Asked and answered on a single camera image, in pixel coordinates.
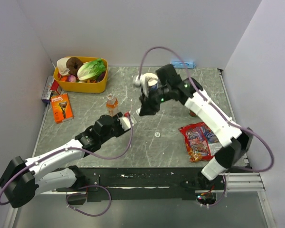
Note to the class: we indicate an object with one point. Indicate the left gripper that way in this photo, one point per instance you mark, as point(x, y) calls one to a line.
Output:
point(119, 115)

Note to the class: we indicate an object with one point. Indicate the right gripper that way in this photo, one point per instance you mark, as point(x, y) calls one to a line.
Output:
point(147, 104)

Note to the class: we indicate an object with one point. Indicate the orange drink bottle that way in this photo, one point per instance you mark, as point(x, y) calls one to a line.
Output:
point(112, 105)

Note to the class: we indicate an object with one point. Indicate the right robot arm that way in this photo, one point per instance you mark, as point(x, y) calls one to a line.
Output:
point(234, 140)

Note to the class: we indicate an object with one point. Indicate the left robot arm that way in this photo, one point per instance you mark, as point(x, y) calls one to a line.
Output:
point(23, 179)

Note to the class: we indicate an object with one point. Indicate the green glass bottle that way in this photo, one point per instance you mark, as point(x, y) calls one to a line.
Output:
point(192, 114)

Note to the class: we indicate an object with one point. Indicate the toilet paper roll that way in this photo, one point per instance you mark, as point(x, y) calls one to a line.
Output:
point(151, 81)

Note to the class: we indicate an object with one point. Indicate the blue tissue pack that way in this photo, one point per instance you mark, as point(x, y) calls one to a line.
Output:
point(181, 65)

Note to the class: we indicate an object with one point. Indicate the yellow plastic bin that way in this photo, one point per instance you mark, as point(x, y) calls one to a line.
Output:
point(89, 86)

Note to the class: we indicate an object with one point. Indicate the orange razor box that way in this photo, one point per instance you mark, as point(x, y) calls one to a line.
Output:
point(61, 107)

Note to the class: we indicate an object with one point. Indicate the toy lettuce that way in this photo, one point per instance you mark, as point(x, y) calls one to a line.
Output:
point(91, 70)

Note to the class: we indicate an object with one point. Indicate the purple toy onion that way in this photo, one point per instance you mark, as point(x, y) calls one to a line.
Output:
point(71, 78)

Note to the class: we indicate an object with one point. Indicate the red snack bag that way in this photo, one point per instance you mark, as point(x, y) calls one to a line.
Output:
point(201, 143)

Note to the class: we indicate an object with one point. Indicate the red small box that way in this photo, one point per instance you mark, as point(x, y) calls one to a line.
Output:
point(55, 88)

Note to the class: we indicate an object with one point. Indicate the purple white box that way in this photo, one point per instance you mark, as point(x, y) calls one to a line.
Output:
point(46, 95)

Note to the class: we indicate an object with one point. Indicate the brown plush donut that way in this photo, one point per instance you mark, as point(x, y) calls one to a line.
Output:
point(73, 64)

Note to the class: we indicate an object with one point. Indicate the beige plush toy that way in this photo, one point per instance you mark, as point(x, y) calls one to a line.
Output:
point(62, 66)

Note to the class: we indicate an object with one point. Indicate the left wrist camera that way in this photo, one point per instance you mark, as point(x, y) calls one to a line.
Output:
point(127, 121)

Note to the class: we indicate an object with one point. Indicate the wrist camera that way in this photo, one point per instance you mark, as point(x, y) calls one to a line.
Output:
point(142, 82)
point(127, 121)

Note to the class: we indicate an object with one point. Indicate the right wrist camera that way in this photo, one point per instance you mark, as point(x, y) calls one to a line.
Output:
point(142, 82)

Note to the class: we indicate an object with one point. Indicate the black base frame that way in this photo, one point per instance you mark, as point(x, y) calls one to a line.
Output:
point(143, 183)

